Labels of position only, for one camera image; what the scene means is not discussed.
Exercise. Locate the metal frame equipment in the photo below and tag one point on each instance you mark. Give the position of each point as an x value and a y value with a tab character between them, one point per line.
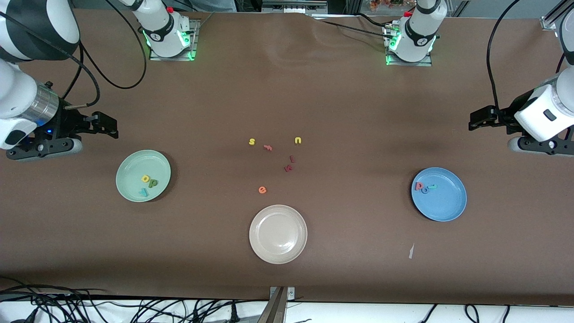
296	6

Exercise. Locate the aluminium corner profile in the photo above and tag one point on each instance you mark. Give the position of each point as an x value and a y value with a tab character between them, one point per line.
551	18

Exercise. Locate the orange dried flowers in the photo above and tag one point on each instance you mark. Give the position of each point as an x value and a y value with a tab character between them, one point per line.
385	4

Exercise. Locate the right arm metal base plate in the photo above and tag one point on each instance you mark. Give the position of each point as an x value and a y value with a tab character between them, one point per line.
194	40

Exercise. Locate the light green plastic plate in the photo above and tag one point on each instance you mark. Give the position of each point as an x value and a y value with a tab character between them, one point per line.
134	166

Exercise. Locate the person in blue jeans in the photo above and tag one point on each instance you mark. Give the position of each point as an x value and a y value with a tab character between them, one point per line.
213	5

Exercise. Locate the silver metal bracket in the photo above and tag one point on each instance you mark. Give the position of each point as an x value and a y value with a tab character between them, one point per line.
290	294

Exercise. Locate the beige plastic plate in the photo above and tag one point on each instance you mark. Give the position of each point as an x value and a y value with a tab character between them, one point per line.
278	234

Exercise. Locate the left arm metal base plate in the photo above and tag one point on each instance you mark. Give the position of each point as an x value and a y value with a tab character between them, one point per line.
410	64

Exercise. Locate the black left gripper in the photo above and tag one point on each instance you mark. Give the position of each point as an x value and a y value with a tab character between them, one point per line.
503	117

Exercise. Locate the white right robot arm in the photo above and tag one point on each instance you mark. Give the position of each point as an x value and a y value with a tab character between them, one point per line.
166	36

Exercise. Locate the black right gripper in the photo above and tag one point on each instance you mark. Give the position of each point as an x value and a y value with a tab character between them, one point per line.
68	123

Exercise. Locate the grey metal post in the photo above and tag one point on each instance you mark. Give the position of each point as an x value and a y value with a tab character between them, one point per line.
273	312

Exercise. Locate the blue plastic plate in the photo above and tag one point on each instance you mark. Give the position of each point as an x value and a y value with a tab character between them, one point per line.
448	204

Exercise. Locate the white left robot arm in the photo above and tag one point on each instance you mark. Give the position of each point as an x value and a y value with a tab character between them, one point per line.
417	40

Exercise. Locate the pink foam letter p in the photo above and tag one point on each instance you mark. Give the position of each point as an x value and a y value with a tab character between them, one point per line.
419	185

